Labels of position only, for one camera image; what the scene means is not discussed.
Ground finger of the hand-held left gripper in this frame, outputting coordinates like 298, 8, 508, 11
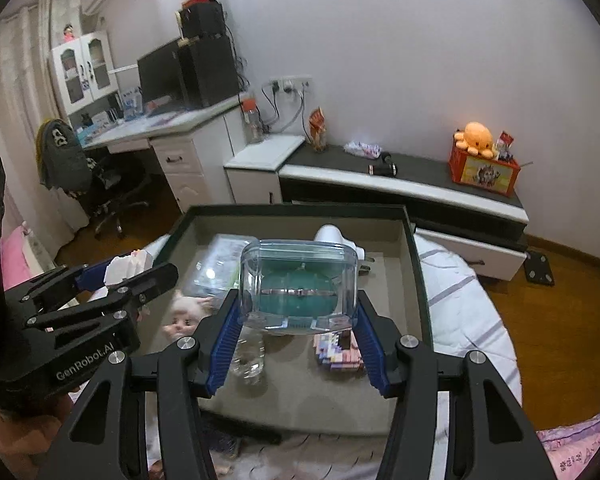
22, 262, 180, 333
2, 262, 116, 311

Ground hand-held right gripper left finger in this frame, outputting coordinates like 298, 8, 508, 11
37, 290, 243, 480

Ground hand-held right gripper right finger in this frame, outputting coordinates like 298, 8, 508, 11
355, 290, 558, 480

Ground white pink block toy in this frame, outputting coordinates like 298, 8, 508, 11
104, 250, 153, 286

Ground clear plastic bottle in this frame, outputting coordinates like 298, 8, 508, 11
230, 327, 267, 386

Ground small blonde doll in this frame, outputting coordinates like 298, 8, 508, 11
162, 294, 221, 338

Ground clear plastic box green label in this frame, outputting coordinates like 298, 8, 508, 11
195, 234, 258, 293

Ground large black cardboard box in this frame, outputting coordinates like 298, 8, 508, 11
130, 203, 436, 436

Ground clear plastic teal container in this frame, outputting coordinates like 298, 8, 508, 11
239, 240, 359, 336

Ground white cylinder device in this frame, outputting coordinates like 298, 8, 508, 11
314, 224, 366, 261

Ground black office chair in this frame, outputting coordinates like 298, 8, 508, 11
77, 155, 151, 238

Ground white striped quilt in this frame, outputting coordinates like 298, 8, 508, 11
130, 232, 523, 480

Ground white desk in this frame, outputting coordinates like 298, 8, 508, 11
77, 92, 251, 213

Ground grey jacket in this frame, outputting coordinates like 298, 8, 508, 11
36, 118, 93, 191

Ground white side cabinet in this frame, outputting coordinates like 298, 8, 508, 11
223, 135, 306, 206

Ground black white low cabinet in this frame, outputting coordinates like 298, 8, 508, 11
278, 144, 529, 281

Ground blue white carton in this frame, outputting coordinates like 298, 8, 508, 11
120, 87, 143, 121

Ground beige curtain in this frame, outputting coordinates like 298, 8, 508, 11
0, 0, 81, 261

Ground black bathroom scale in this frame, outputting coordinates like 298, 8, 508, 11
524, 250, 556, 287

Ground bottle with red cap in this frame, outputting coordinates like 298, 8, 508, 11
241, 97, 266, 143

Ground white glass-door cabinet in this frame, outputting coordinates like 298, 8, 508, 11
47, 31, 121, 116

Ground black computer monitor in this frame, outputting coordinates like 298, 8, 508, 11
136, 39, 188, 106

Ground tissue pack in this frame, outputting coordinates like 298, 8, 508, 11
343, 140, 382, 157

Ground orange printed storage box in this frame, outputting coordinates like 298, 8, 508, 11
448, 140, 522, 197

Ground black computer tower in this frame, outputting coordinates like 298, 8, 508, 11
176, 35, 241, 109

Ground pink quilt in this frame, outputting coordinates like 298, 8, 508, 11
535, 400, 600, 480

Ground red paper bag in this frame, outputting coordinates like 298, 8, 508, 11
308, 106, 329, 152

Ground orange octopus plush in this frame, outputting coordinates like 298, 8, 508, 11
453, 121, 498, 158

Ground red white small package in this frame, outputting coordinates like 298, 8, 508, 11
495, 131, 516, 161

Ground black power cables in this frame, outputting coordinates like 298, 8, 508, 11
260, 82, 306, 136

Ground white wall power outlet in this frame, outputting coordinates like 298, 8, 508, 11
269, 75, 313, 92

